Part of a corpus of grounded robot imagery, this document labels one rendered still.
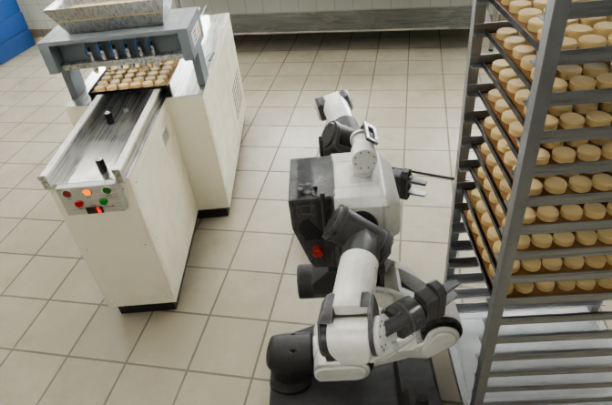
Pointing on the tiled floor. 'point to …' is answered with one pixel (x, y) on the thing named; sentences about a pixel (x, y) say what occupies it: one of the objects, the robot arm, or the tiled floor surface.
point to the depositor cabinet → (200, 117)
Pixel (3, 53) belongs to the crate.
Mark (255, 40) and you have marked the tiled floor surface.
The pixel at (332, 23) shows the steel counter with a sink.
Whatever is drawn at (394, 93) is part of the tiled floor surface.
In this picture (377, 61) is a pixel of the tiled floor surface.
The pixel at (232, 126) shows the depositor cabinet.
